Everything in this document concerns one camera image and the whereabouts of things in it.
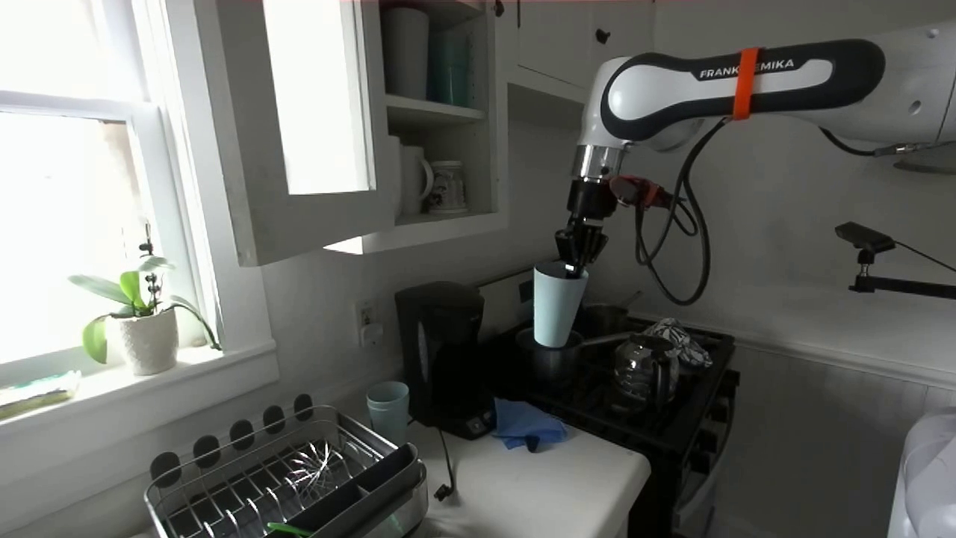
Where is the crumpled foil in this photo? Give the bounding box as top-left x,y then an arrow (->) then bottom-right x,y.
644,316 -> 713,371

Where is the black coffee maker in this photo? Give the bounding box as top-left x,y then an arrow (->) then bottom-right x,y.
393,280 -> 493,440

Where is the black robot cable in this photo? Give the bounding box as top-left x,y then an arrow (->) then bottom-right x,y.
632,117 -> 729,307

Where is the patterned mug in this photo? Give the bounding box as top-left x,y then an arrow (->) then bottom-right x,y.
427,161 -> 466,214

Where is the small light blue cup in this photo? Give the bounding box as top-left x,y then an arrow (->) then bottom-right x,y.
363,380 -> 408,441

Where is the white wall cabinet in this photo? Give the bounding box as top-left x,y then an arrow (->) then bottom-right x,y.
202,0 -> 511,268

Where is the wall outlet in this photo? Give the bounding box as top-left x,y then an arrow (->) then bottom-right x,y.
356,301 -> 382,347

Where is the blue cloth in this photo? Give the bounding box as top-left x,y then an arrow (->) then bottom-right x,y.
494,398 -> 568,450

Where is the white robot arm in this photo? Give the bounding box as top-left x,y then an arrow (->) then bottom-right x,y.
556,22 -> 956,274

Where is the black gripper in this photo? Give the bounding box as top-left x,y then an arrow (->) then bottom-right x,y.
556,178 -> 615,274

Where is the white mug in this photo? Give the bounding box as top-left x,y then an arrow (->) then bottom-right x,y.
399,147 -> 433,219

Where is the black power cord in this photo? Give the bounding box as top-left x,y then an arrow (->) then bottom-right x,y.
429,428 -> 459,501

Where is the white cabinet door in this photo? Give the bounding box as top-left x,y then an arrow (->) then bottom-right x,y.
196,0 -> 393,267

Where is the light blue tall cup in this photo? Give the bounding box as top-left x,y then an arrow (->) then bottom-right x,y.
532,262 -> 587,347

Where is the white upper corner cabinet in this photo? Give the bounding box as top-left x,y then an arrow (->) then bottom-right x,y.
502,0 -> 654,101

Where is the teal cup upper shelf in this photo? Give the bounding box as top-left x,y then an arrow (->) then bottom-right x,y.
429,31 -> 471,104

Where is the white potted plant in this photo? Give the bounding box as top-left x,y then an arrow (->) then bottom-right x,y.
72,228 -> 221,376

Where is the black stove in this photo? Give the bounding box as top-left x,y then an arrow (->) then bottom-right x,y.
478,273 -> 741,538

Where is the metal dish rack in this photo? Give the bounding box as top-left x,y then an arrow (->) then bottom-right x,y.
142,410 -> 427,538

